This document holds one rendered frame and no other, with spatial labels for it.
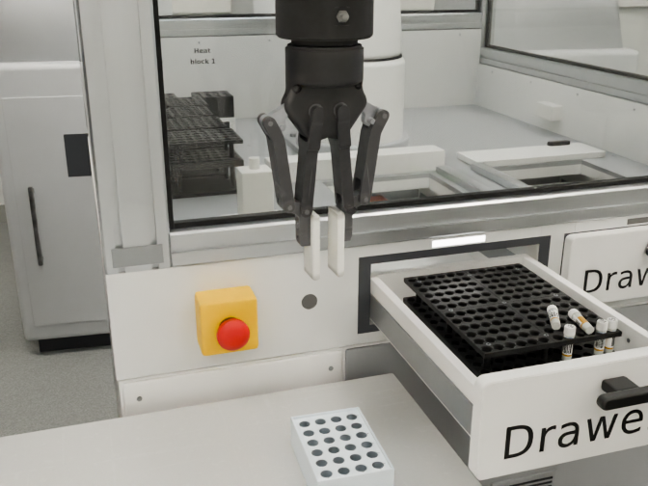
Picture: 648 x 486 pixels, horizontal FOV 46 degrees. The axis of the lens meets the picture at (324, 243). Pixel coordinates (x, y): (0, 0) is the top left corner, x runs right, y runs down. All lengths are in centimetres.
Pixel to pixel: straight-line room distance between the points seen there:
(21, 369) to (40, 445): 183
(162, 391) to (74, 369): 174
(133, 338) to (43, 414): 157
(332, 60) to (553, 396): 39
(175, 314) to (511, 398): 44
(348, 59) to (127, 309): 44
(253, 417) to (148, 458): 14
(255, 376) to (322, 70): 48
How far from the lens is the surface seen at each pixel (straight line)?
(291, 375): 106
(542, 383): 78
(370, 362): 109
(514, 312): 96
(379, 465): 86
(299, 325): 103
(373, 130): 77
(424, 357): 90
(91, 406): 254
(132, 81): 90
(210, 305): 94
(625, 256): 121
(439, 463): 92
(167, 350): 101
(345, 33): 71
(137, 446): 96
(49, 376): 275
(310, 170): 75
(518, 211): 111
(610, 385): 81
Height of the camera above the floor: 130
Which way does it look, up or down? 20 degrees down
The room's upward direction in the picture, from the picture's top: straight up
